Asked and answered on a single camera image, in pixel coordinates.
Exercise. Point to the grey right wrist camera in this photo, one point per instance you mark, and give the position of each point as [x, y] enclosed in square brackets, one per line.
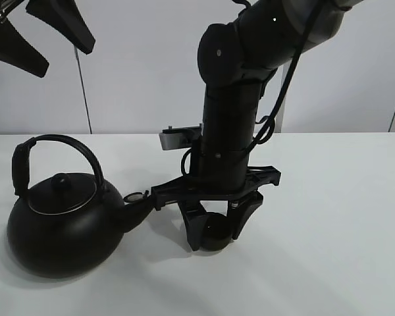
[179, 138]

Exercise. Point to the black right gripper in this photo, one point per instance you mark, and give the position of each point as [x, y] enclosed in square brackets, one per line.
[239, 187]

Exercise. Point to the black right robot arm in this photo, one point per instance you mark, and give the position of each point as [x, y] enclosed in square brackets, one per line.
[247, 66]

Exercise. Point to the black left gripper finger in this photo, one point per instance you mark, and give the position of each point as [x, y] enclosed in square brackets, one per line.
[64, 17]
[16, 51]

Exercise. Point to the black round teapot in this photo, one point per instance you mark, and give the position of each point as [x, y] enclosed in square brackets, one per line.
[69, 223]

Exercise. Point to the small black teacup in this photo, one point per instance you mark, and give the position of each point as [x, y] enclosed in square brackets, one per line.
[216, 233]

